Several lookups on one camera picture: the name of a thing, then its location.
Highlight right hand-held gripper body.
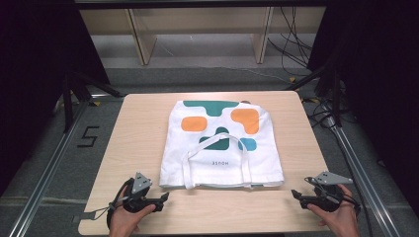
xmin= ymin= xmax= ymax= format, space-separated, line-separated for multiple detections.
xmin=304 ymin=170 xmax=354 ymax=213

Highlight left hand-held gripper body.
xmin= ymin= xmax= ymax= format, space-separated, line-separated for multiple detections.
xmin=123 ymin=171 xmax=163 ymax=214

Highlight white tote bag coloured shapes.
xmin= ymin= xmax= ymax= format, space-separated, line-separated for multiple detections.
xmin=158 ymin=99 xmax=286 ymax=191

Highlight person's right hand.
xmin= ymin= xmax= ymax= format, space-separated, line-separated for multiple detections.
xmin=305 ymin=183 xmax=361 ymax=235

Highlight person's left hand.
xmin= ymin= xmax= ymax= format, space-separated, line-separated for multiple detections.
xmin=109 ymin=188 xmax=158 ymax=235

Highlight black metal stand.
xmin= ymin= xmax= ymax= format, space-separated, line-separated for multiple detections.
xmin=286 ymin=55 xmax=345 ymax=128
xmin=61 ymin=71 xmax=124 ymax=133

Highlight dark curtain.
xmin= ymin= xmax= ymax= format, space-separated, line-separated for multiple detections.
xmin=0 ymin=0 xmax=112 ymax=197
xmin=306 ymin=0 xmax=419 ymax=210

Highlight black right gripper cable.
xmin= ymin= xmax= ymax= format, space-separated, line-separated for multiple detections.
xmin=339 ymin=192 xmax=363 ymax=216

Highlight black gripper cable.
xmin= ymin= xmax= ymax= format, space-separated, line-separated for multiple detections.
xmin=339 ymin=192 xmax=363 ymax=216
xmin=80 ymin=177 xmax=136 ymax=230

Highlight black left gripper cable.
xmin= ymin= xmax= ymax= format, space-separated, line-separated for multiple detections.
xmin=80 ymin=177 xmax=136 ymax=230

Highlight aluminium floor rail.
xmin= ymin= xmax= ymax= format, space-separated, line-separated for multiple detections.
xmin=324 ymin=117 xmax=403 ymax=237
xmin=7 ymin=94 xmax=110 ymax=237

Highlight black cables beside rail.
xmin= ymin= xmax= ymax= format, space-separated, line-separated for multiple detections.
xmin=300 ymin=97 xmax=339 ymax=130

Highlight black floor cables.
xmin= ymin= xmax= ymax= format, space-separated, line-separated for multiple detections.
xmin=267 ymin=5 xmax=314 ymax=77

